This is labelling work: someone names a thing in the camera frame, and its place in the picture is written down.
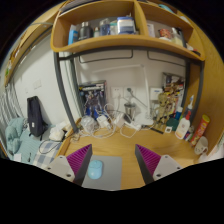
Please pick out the white desk lamp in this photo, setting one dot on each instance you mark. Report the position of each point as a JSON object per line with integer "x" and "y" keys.
{"x": 145, "y": 93}

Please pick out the light blue computer mouse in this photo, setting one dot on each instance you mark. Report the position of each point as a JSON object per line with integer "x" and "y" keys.
{"x": 95, "y": 169}

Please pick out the robot model kit box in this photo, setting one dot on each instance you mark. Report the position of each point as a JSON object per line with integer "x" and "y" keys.
{"x": 92, "y": 98}

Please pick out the teal blanket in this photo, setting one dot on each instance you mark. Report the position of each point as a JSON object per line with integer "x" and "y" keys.
{"x": 15, "y": 136}

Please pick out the grey metal frame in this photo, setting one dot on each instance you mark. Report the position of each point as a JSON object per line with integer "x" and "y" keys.
{"x": 61, "y": 93}

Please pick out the dark green box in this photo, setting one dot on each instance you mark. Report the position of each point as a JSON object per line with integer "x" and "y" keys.
{"x": 173, "y": 122}

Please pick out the white printed mug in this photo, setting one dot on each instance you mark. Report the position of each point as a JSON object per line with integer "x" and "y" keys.
{"x": 201, "y": 146}

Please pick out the blue bottle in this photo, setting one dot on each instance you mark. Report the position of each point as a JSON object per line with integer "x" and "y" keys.
{"x": 179, "y": 113}

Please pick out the small white square clock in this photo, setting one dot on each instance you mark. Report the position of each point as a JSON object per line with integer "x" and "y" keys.
{"x": 168, "y": 129}

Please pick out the white wall socket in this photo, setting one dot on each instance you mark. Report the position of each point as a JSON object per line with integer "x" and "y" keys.
{"x": 117, "y": 92}

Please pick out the white lotion pump bottle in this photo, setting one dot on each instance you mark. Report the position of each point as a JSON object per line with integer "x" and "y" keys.
{"x": 182, "y": 128}

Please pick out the checked blue white cloth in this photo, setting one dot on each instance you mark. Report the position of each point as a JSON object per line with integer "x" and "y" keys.
{"x": 46, "y": 153}

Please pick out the black bag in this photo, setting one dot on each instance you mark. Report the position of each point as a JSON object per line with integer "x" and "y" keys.
{"x": 36, "y": 116}

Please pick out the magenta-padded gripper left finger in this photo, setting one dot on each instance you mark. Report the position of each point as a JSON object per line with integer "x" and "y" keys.
{"x": 61, "y": 166}

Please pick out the red yellow chips can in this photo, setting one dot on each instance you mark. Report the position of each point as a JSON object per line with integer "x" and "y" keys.
{"x": 200, "y": 130}

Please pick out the white power adapter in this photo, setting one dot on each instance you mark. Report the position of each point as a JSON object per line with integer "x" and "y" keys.
{"x": 103, "y": 121}

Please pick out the clear plastic bag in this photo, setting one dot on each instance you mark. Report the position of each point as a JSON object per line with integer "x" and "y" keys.
{"x": 88, "y": 124}

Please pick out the metal cup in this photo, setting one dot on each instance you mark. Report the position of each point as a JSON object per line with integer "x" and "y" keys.
{"x": 130, "y": 111}

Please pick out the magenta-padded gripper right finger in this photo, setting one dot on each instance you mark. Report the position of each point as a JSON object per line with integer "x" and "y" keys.
{"x": 165, "y": 165}

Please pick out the wooden shelf unit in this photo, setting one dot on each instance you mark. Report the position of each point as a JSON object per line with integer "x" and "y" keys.
{"x": 116, "y": 41}

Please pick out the white crumpled cloth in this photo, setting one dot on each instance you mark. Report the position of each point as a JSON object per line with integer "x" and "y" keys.
{"x": 59, "y": 131}

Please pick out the grey mouse pad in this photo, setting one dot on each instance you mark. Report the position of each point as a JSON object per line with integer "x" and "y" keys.
{"x": 111, "y": 173}

